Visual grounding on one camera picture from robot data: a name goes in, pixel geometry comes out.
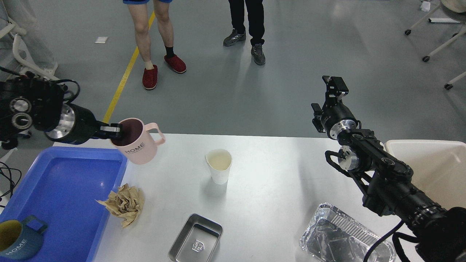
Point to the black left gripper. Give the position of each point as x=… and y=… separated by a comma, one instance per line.
x=77, y=125

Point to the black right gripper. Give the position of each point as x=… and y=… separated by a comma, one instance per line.
x=333, y=117

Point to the pink HOME mug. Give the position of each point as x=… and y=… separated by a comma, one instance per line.
x=139, y=141

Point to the aluminium foil tray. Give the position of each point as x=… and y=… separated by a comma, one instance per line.
x=334, y=236

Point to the stainless steel tray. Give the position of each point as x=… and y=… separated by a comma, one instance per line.
x=197, y=241

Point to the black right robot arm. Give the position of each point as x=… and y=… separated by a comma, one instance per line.
x=385, y=182

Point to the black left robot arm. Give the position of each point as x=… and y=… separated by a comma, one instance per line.
x=31, y=101

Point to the crumpled brown paper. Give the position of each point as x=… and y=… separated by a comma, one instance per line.
x=126, y=203

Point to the blue plastic tray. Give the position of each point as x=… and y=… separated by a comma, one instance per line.
x=62, y=188

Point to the white paper cup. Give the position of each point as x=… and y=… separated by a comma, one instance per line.
x=219, y=163

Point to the person in black trousers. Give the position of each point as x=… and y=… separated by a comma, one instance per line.
x=255, y=16

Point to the white wheeled chair left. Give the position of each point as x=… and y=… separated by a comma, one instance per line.
x=12, y=28

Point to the cream plastic bin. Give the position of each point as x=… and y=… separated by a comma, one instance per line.
x=439, y=168

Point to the blue HOME mug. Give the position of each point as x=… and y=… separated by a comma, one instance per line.
x=21, y=240

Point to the person in grey trousers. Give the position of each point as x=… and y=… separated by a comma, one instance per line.
x=23, y=14

